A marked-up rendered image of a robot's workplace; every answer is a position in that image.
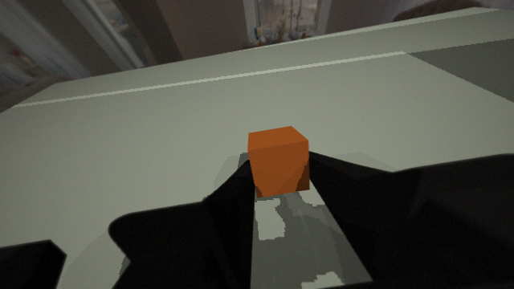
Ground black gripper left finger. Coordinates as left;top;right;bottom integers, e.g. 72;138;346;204
108;160;255;289

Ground orange block with dark square mark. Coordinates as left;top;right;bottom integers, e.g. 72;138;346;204
247;126;310;198

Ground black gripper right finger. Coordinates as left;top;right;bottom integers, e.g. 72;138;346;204
309;151;514;281

